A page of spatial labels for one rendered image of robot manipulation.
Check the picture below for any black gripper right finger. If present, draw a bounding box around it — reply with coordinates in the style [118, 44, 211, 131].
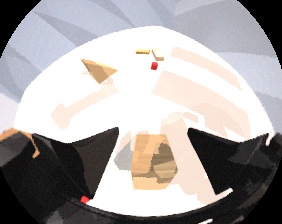
[188, 127, 270, 196]

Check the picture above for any small red block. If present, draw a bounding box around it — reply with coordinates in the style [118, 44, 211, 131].
[152, 61, 158, 71]
[81, 197, 89, 204]

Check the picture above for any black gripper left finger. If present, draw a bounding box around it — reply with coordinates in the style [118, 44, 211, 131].
[31, 127, 118, 200]

